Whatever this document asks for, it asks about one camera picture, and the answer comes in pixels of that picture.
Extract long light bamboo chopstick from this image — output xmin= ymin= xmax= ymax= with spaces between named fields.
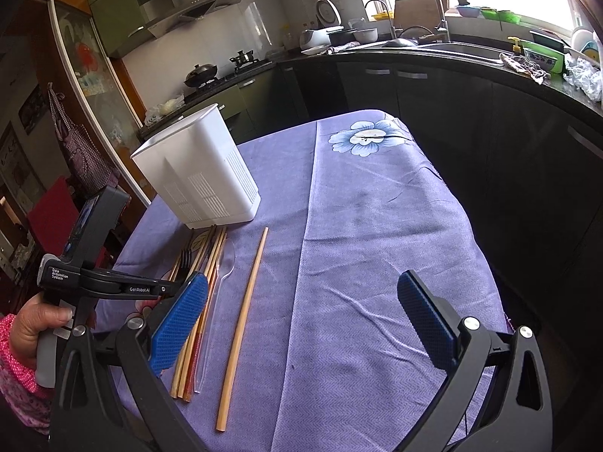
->
xmin=216 ymin=226 xmax=269 ymax=433

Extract black plastic fork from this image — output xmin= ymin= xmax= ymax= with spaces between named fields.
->
xmin=177 ymin=247 xmax=194 ymax=279

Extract left human hand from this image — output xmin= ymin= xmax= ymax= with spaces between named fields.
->
xmin=9 ymin=293 xmax=73 ymax=370

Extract brown wooden chopstick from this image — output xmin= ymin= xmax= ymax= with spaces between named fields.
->
xmin=170 ymin=226 xmax=216 ymax=399

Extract red chair cover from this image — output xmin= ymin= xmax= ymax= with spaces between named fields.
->
xmin=28 ymin=177 xmax=79 ymax=256

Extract clear plastic spoon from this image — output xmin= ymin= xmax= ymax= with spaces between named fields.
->
xmin=193 ymin=239 xmax=236 ymax=394

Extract purple checked apron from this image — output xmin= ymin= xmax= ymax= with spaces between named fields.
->
xmin=47 ymin=82 xmax=119 ymax=194

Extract purple floral tablecloth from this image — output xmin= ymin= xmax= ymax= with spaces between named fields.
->
xmin=95 ymin=109 xmax=512 ymax=452

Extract sliding glass door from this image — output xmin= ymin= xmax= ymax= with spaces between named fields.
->
xmin=48 ymin=0 xmax=155 ymax=206

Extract white plastic utensil holder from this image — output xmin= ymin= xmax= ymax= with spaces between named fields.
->
xmin=131 ymin=104 xmax=261 ymax=230

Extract black wok with lid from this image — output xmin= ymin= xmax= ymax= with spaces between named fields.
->
xmin=184 ymin=63 xmax=218 ymax=88

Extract steel pot on stove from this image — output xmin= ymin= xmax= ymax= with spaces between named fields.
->
xmin=230 ymin=50 xmax=257 ymax=69

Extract stainless steel sink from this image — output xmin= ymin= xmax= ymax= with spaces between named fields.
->
xmin=417 ymin=42 xmax=503 ymax=64

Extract white ceramic bowl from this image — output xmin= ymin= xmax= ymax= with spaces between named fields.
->
xmin=354 ymin=27 xmax=378 ymax=44

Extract black cooking pot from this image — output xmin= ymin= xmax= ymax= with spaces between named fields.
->
xmin=328 ymin=29 xmax=356 ymax=47

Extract white rice cooker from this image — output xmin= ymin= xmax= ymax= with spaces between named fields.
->
xmin=300 ymin=0 xmax=342 ymax=51

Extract wooden cutting board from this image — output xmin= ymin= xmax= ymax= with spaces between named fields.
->
xmin=393 ymin=0 xmax=442 ymax=30

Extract green plastic bowl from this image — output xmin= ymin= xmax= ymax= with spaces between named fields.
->
xmin=497 ymin=10 xmax=521 ymax=24

